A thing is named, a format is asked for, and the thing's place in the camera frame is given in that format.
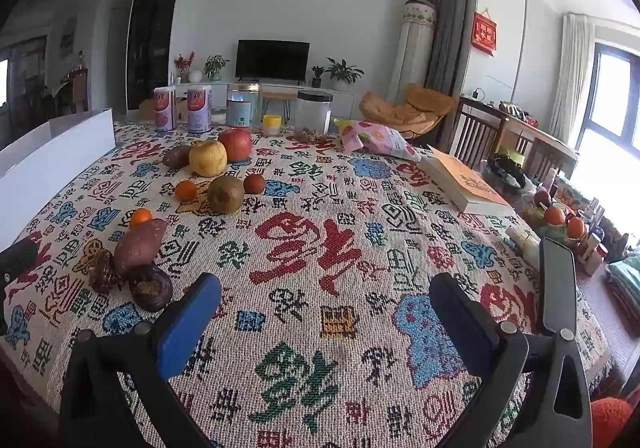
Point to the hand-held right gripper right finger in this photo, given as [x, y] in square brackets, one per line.
[460, 313]

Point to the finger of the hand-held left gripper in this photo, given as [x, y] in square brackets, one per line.
[17, 255]

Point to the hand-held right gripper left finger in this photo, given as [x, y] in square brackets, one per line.
[190, 323]

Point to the dark purple passion fruit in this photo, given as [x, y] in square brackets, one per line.
[150, 288]

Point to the wrinkled brown passion fruit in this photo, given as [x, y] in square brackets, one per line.
[102, 273]

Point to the large sweet potato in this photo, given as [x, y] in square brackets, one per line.
[140, 245]

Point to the white cardboard box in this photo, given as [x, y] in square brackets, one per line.
[50, 163]

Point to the tangerine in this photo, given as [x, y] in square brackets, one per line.
[140, 218]
[186, 190]

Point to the brownish green pear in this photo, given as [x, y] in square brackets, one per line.
[226, 194]

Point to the small red-brown fruit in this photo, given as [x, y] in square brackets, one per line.
[254, 183]

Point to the yellow apple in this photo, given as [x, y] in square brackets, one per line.
[207, 158]

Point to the small sweet potato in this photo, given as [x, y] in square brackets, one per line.
[175, 157]

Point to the red apple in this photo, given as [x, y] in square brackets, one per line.
[236, 143]

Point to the black smartphone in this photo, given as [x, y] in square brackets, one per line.
[557, 285]

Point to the white book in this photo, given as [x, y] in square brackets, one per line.
[470, 183]

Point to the orange in bowl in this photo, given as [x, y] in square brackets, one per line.
[575, 227]
[555, 216]

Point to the dark red fruit in bowl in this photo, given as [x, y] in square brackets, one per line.
[542, 198]

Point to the black bag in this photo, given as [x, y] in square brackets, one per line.
[502, 173]

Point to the green container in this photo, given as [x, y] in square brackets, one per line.
[511, 156]

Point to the folded cloth stack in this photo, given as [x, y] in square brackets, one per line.
[625, 283]

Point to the printed woven table cloth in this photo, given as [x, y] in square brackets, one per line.
[320, 208]

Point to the wooden dining chair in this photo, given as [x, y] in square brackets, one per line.
[78, 89]

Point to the wooden slat chair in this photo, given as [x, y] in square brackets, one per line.
[547, 156]
[472, 128]

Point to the orange fluffy cushion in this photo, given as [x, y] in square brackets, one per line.
[610, 423]

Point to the brown cardboard box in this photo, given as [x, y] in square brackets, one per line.
[147, 108]

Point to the pink snack bag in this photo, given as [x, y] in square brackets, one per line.
[372, 136]

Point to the pink labelled tin can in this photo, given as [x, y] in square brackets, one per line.
[165, 108]
[199, 109]

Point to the orange lounge chair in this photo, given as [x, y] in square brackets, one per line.
[425, 103]

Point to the small yellow lid jar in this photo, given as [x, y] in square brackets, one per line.
[272, 126]

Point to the clear jar with blue label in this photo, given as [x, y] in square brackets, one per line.
[242, 111]

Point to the pile of nuts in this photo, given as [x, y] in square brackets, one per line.
[310, 134]

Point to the white tv cabinet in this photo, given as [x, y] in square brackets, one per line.
[345, 99]

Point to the wooden hairpin leg side table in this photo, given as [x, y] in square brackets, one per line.
[275, 95]

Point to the clear jar with black lid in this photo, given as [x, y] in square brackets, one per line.
[314, 113]

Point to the white egg lamp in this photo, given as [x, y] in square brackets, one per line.
[196, 76]

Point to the dark framed window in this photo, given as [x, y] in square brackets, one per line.
[615, 118]

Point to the red flower vase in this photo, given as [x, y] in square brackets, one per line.
[184, 66]

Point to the black display cabinet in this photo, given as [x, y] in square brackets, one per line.
[152, 38]

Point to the green potted plant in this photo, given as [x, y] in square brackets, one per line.
[216, 66]

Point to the white curtain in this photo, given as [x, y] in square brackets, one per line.
[572, 73]

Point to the covered standing air conditioner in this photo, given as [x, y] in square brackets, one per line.
[415, 48]

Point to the large leafy potted plant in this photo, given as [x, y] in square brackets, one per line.
[344, 71]

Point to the black television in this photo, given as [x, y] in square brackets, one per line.
[272, 59]

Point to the small dark potted plant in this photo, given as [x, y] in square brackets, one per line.
[317, 76]

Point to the grey curtain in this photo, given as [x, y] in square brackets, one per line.
[447, 28]

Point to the wall picture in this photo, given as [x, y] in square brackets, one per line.
[68, 38]

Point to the red wall hanging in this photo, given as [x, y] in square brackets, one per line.
[485, 33]

